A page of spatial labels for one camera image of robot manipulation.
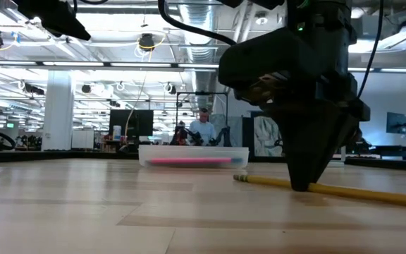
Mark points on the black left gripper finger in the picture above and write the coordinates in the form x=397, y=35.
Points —
x=69, y=24

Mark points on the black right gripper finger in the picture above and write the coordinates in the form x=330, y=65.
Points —
x=312, y=148

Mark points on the yellow pencil black ferrule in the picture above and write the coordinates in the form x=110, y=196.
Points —
x=365, y=194

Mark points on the pink pencil blue end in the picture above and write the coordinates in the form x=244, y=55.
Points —
x=189, y=161

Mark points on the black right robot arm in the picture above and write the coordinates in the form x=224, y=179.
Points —
x=323, y=14

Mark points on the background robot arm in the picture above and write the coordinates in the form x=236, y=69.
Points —
x=183, y=135
x=222, y=135

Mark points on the clear plastic supply box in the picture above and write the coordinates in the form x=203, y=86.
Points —
x=192, y=151

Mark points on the pale crumpled tarp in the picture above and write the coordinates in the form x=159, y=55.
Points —
x=266, y=134

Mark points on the long ceiling light bar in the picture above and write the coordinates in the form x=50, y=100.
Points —
x=139, y=64

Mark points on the dark background desk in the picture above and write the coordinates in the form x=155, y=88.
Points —
x=400, y=149

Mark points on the white building pillar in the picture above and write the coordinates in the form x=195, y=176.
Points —
x=58, y=113

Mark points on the person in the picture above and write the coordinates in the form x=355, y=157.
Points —
x=203, y=130

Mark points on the white cabinet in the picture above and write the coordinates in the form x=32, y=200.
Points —
x=82, y=139

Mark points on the green exit sign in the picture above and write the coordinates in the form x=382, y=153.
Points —
x=10, y=125

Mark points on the black computer monitor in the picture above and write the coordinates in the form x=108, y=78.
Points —
x=136, y=123

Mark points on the wall-side blue monitor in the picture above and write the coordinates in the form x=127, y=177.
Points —
x=396, y=122

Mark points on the black metal rig frame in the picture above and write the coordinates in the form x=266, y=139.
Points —
x=203, y=93

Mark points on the silver ribbed ceiling duct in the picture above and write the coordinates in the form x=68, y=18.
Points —
x=197, y=53

